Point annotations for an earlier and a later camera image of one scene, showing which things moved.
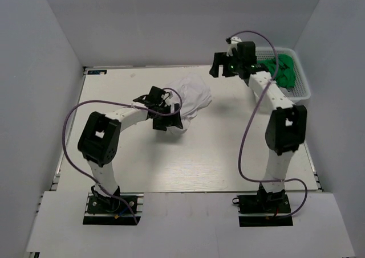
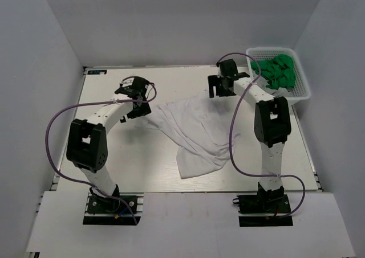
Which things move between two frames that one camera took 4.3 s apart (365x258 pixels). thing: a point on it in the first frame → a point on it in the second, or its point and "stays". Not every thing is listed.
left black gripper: [173, 120] → [144, 110]
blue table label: [101, 72] stays
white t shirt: [191, 94] → [205, 127]
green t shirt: [286, 74] stays
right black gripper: [219, 60] → [213, 81]
